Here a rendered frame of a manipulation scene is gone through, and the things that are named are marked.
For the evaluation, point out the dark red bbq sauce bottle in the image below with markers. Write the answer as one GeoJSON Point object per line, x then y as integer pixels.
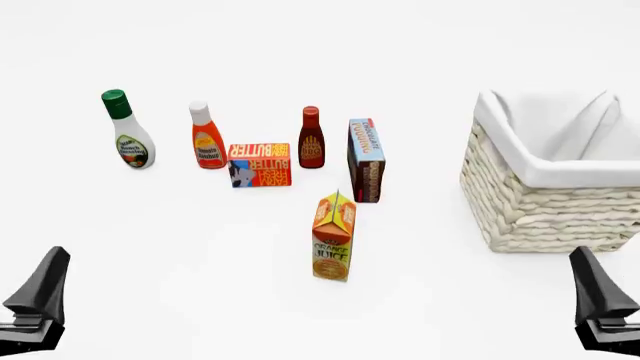
{"type": "Point", "coordinates": [311, 140]}

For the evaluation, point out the tomato ketchup bottle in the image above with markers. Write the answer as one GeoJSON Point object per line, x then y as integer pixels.
{"type": "Point", "coordinates": [207, 140]}

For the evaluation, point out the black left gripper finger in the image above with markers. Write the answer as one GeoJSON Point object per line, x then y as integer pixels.
{"type": "Point", "coordinates": [44, 285]}

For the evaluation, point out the butter box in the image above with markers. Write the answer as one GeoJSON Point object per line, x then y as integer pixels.
{"type": "Point", "coordinates": [260, 165]}

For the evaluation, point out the white ranch dressing bottle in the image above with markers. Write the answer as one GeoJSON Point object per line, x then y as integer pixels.
{"type": "Point", "coordinates": [131, 138]}

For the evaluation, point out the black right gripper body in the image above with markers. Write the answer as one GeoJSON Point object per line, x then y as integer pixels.
{"type": "Point", "coordinates": [610, 333]}

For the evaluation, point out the orange juice carton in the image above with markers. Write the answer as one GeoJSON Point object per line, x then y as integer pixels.
{"type": "Point", "coordinates": [332, 240]}

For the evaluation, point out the chocolate pudding box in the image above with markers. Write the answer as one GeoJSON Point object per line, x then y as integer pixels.
{"type": "Point", "coordinates": [366, 161]}

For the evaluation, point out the woven basket with white liner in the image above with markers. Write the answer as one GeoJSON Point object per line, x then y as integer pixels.
{"type": "Point", "coordinates": [550, 168]}

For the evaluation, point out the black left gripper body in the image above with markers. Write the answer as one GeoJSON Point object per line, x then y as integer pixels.
{"type": "Point", "coordinates": [30, 335]}

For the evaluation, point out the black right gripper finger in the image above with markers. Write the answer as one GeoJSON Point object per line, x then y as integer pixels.
{"type": "Point", "coordinates": [597, 288]}

